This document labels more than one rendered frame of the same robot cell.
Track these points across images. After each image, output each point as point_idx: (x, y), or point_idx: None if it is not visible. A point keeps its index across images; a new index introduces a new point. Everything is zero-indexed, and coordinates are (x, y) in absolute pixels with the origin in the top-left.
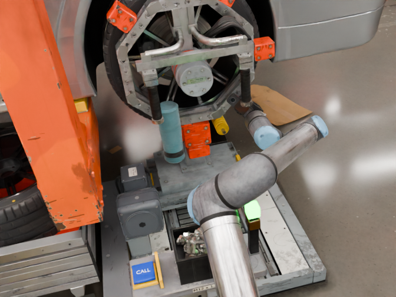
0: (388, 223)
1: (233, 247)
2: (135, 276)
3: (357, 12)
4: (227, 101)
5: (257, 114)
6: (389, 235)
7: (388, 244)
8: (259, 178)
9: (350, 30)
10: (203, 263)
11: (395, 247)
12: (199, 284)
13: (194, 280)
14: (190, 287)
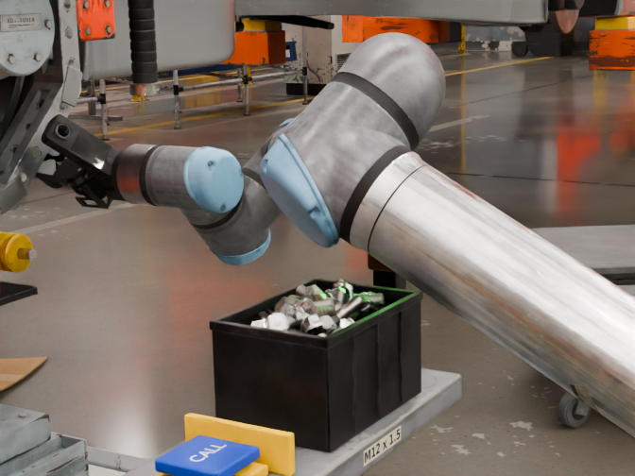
0: (416, 449)
1: (483, 200)
2: (199, 465)
3: None
4: (47, 136)
5: (151, 144)
6: (441, 462)
7: (457, 473)
8: (436, 58)
9: (206, 17)
10: (368, 349)
11: (473, 472)
12: (369, 436)
13: (352, 430)
14: (354, 447)
